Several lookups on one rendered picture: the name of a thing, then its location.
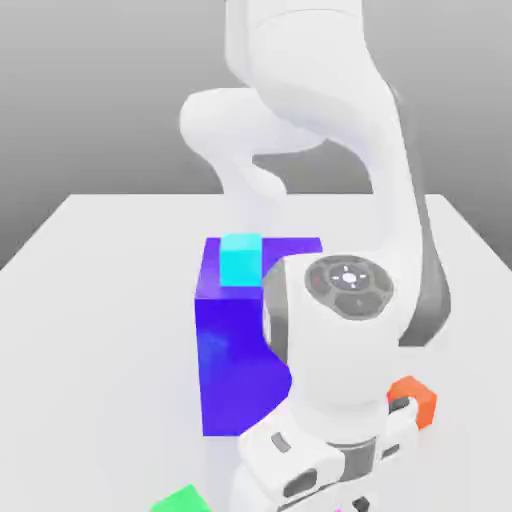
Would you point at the small cyan cube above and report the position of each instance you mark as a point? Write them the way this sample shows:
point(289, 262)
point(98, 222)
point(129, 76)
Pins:
point(240, 264)

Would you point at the small orange cube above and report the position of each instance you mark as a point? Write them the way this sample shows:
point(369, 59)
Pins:
point(425, 404)

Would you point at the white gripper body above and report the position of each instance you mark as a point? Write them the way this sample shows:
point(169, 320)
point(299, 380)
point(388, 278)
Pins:
point(320, 505)

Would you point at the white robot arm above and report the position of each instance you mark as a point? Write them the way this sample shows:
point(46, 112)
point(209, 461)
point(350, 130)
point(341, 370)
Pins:
point(336, 192)

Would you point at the large blue box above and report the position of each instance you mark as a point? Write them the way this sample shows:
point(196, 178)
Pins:
point(236, 360)

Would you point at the small green cube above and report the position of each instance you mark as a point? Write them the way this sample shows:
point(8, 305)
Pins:
point(182, 502)

